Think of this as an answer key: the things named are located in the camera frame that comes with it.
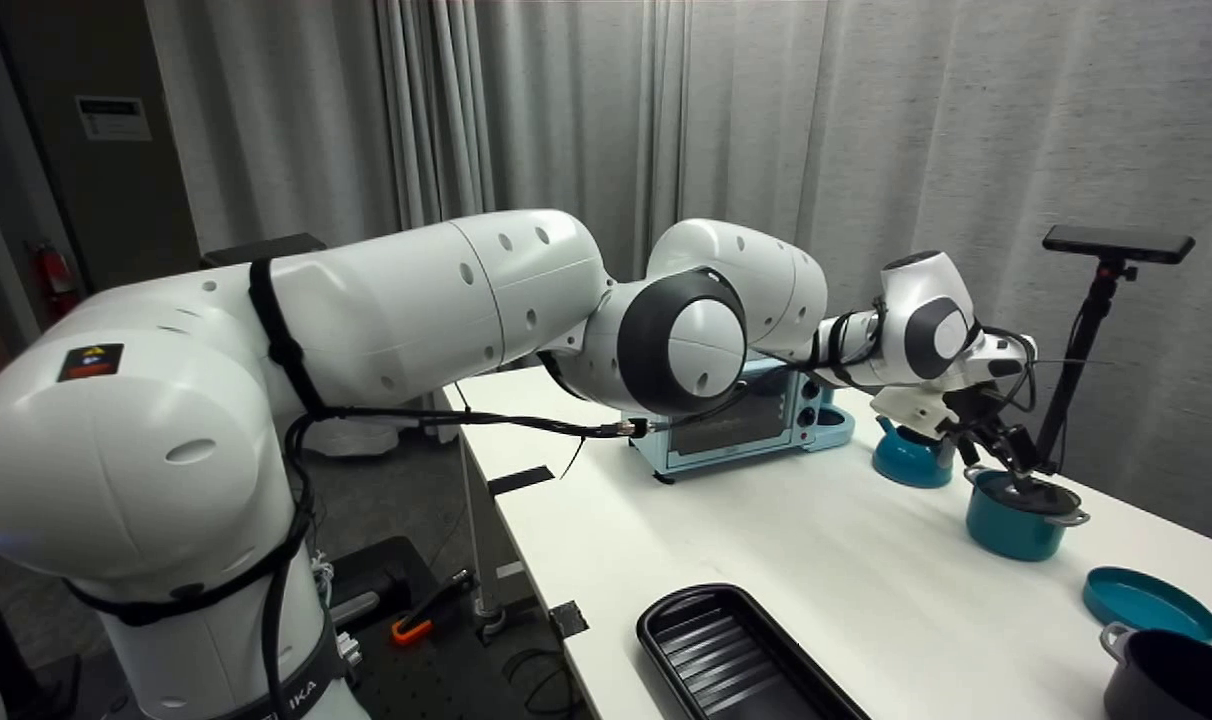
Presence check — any orange handled black clamp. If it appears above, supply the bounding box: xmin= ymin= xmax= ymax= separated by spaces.
xmin=361 ymin=569 xmax=477 ymax=653

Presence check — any blue pot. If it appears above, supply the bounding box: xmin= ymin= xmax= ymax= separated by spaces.
xmin=960 ymin=460 xmax=1094 ymax=563

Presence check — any black camera on stand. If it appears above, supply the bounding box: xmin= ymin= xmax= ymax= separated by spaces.
xmin=1021 ymin=220 xmax=1198 ymax=480

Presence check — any blue round plate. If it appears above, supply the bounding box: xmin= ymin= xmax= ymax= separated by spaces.
xmin=1080 ymin=563 xmax=1212 ymax=642

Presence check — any black grill tray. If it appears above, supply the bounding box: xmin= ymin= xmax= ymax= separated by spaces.
xmin=633 ymin=578 xmax=874 ymax=720

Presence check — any blue toy kettle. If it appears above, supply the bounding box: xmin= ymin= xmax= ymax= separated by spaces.
xmin=872 ymin=411 xmax=963 ymax=491

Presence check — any black tape strip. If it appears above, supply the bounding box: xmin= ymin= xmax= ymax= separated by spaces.
xmin=485 ymin=460 xmax=558 ymax=498
xmin=541 ymin=601 xmax=590 ymax=642

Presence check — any black pot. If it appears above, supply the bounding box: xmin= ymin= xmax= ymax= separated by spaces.
xmin=1098 ymin=617 xmax=1212 ymax=720

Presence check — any light blue toaster oven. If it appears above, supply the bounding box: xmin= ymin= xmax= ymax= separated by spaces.
xmin=622 ymin=350 xmax=858 ymax=483

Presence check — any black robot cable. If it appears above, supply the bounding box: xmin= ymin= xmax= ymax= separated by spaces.
xmin=256 ymin=254 xmax=657 ymax=720

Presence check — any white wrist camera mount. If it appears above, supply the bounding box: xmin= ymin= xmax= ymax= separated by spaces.
xmin=874 ymin=383 xmax=963 ymax=444

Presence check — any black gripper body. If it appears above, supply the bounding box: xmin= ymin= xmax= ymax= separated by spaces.
xmin=938 ymin=379 xmax=1021 ymax=439

